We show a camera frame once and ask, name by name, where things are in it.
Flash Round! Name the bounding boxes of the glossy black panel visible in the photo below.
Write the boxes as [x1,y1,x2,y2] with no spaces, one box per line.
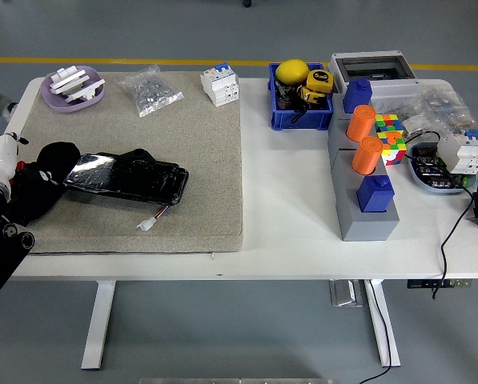
[63,148,190,206]

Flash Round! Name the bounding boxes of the black table control panel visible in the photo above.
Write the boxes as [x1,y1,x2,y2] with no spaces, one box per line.
[406,278,473,290]

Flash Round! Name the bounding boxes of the purple dish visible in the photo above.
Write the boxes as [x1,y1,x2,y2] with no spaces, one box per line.
[40,65,106,114]

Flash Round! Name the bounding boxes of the white plastic clip part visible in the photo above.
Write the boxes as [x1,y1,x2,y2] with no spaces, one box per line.
[50,66,90,96]
[64,78,106,103]

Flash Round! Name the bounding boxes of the clear bag of screws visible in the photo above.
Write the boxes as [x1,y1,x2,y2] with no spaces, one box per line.
[114,63,185,118]

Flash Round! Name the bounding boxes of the grey-brown mat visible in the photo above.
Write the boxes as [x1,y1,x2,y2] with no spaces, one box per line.
[18,70,246,255]

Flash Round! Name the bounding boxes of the white table leg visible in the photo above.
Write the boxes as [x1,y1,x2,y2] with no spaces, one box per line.
[80,279,117,370]
[364,278,402,368]

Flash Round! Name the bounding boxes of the white blue circuit breaker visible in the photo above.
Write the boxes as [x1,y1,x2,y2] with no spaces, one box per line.
[199,62,240,108]
[436,130,478,176]

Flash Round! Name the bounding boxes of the dark brown tool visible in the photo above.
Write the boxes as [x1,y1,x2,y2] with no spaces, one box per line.
[275,78,303,112]

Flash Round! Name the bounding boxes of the blue plastic bin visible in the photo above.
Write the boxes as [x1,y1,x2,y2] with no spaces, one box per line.
[267,62,335,131]

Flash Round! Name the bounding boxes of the yellow lemon-shaped ball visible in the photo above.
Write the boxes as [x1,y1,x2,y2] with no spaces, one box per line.
[275,58,311,86]

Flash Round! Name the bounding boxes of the small yellow tape measure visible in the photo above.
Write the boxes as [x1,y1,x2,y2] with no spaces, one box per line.
[297,85,326,108]

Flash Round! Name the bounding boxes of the large yellow tape measure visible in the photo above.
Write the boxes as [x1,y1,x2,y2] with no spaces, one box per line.
[305,68,335,95]

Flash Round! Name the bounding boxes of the blue block with knob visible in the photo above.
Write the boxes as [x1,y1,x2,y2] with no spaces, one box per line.
[355,174,396,214]
[342,78,374,115]

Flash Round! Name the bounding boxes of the orange cylinder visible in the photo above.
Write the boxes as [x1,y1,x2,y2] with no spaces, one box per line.
[345,105,378,143]
[351,135,384,176]

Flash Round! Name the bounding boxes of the metal floor plate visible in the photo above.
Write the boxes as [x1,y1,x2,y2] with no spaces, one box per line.
[328,279,364,308]

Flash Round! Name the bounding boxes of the wide grey holder block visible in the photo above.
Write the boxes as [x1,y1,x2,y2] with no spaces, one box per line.
[331,148,400,242]

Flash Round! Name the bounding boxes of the small colourful puzzle cube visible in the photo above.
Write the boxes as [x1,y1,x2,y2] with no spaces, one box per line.
[373,113,405,135]

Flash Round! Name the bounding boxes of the large colourful puzzle cube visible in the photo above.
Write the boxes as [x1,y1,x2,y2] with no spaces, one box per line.
[376,130,408,166]

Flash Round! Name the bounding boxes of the black electronic components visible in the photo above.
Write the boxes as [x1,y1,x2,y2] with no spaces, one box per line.
[413,146,464,189]

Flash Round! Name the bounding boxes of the blue-grey dish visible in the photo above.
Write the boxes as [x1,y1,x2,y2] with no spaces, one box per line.
[406,142,478,196]

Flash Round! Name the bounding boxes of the clear bags of parts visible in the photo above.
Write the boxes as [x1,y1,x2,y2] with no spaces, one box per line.
[398,79,476,139]

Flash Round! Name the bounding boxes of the white connector with coloured wires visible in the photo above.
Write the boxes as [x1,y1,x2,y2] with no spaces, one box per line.
[137,204,171,232]

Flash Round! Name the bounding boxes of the grey electrical enclosure box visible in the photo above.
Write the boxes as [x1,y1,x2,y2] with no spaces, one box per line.
[328,50,420,115]

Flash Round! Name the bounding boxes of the black floor cable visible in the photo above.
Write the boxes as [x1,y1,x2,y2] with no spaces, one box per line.
[357,279,392,384]

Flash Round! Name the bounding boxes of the thin black adapter cable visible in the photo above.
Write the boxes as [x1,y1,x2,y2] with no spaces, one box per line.
[404,130,478,301]

